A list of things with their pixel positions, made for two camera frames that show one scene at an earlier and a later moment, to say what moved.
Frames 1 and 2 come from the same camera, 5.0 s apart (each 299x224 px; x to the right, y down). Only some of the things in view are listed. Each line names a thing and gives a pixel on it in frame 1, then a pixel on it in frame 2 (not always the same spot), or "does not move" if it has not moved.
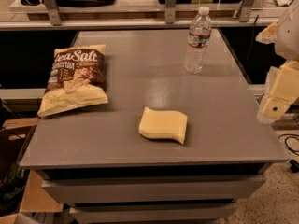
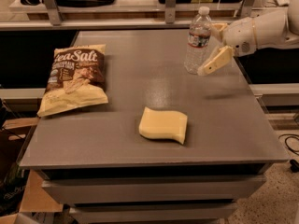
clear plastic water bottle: [198, 41] does not move
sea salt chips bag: [77, 79] does not move
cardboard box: [21, 188] does not move
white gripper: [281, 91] → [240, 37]
